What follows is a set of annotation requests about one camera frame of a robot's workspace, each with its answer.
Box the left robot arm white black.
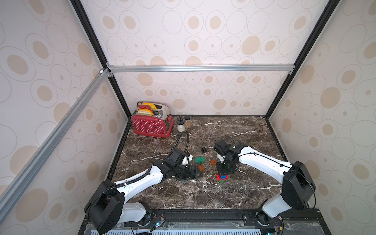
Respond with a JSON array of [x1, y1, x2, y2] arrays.
[[84, 149, 202, 235]]

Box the green long lego brick centre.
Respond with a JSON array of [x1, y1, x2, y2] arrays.
[[194, 156, 205, 164]]

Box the white salt shaker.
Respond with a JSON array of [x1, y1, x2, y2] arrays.
[[176, 116, 186, 133]]

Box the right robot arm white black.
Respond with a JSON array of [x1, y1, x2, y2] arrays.
[[213, 140, 316, 226]]

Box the black left camera cable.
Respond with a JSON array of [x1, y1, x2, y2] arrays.
[[171, 130, 190, 153]]

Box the yellow toy toast slice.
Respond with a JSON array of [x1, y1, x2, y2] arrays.
[[137, 109, 154, 116], [138, 102, 157, 111]]

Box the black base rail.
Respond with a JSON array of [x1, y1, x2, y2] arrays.
[[108, 209, 331, 235]]

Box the aluminium left frame bar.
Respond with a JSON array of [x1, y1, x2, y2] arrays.
[[1, 68, 110, 223]]

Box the brown pepper shaker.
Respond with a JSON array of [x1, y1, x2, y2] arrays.
[[184, 116, 192, 129]]

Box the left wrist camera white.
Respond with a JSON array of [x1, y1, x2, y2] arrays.
[[181, 155, 193, 165]]

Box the red toy toaster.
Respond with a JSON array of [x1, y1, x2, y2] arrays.
[[131, 101, 174, 138]]

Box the aluminium horizontal frame bar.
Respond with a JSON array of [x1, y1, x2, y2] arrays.
[[102, 64, 295, 73]]

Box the yellow toy toast slice front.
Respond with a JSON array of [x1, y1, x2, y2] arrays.
[[137, 109, 154, 116]]

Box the red long lego brick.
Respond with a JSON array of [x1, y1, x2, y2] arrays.
[[216, 174, 223, 181]]

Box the yellow toy toast slice back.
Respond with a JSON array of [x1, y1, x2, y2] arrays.
[[138, 102, 157, 111]]

